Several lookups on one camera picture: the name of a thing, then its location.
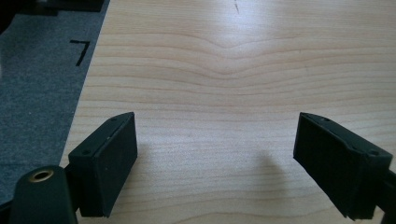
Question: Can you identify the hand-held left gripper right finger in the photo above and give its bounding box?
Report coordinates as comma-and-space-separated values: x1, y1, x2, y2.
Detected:
292, 112, 394, 221

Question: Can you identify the black stand base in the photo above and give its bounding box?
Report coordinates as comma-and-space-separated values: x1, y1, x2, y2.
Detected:
0, 0, 106, 35

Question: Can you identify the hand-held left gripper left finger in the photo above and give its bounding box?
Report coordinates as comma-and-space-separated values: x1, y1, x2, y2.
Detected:
67, 111, 138, 218

